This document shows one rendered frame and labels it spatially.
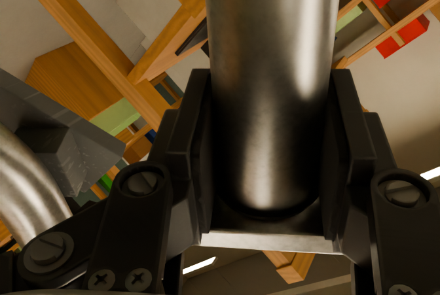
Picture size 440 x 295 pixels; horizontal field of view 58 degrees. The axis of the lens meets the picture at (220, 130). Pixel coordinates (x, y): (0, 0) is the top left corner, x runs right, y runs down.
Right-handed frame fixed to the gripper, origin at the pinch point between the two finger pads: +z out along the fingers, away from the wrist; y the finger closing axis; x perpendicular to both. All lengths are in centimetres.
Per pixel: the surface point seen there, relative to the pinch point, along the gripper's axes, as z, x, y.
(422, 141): 502, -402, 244
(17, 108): 7.5, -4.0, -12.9
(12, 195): 2.9, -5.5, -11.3
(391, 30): 487, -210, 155
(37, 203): 3.4, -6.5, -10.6
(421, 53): 527, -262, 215
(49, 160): 5.8, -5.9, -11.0
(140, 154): 399, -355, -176
